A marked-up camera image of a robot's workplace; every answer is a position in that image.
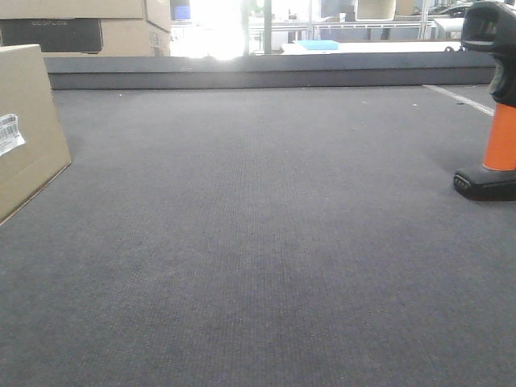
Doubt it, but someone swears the brown cardboard package box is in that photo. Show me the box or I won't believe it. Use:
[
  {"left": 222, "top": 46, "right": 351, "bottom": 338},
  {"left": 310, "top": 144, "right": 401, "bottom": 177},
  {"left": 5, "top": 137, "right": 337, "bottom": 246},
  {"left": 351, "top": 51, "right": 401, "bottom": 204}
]
[{"left": 1, "top": 44, "right": 71, "bottom": 223}]

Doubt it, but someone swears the black orange barcode scanner gun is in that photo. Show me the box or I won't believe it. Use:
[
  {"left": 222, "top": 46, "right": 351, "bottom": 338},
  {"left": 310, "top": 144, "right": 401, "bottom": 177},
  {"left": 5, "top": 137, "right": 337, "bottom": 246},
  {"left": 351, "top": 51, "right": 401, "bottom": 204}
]
[{"left": 453, "top": 1, "right": 515, "bottom": 201}]

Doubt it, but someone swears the large cardboard box upper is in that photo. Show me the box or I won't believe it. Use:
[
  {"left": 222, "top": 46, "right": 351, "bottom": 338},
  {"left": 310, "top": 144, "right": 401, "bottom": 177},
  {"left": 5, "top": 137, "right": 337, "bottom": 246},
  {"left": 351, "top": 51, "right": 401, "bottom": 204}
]
[{"left": 1, "top": 0, "right": 171, "bottom": 31}]

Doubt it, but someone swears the large cardboard box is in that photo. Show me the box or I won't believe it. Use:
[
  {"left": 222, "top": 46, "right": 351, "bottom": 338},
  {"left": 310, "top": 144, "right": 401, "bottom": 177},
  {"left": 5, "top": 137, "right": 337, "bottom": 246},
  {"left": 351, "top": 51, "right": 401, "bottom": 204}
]
[
  {"left": 1, "top": 18, "right": 170, "bottom": 57},
  {"left": 1, "top": 0, "right": 171, "bottom": 31}
]

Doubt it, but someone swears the large cardboard box lower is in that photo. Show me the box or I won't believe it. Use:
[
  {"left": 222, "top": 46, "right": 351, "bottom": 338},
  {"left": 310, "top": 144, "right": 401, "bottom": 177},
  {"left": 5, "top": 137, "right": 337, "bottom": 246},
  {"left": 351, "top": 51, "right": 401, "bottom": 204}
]
[{"left": 1, "top": 18, "right": 170, "bottom": 57}]

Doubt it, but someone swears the blue flat tray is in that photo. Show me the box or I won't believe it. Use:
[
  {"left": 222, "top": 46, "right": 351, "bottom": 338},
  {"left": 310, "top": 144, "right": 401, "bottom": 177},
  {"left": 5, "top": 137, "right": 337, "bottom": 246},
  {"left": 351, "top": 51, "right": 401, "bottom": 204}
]
[{"left": 296, "top": 40, "right": 339, "bottom": 51}]

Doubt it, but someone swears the white background table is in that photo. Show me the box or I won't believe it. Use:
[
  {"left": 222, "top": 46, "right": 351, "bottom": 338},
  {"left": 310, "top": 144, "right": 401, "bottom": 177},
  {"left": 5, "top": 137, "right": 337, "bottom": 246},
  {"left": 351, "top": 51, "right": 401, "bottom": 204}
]
[{"left": 281, "top": 40, "right": 461, "bottom": 55}]

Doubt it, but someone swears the dark grey raised ledge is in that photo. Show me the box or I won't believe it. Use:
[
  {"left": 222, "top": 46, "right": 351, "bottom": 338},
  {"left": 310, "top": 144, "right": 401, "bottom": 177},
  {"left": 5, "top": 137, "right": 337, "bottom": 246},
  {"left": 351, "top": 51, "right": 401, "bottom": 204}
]
[{"left": 44, "top": 52, "right": 494, "bottom": 89}]

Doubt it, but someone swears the white barcode label sticker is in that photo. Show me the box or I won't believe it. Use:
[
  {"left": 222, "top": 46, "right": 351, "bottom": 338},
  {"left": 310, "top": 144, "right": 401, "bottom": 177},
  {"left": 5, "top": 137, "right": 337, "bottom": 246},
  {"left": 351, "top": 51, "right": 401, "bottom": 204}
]
[{"left": 0, "top": 114, "right": 26, "bottom": 156}]

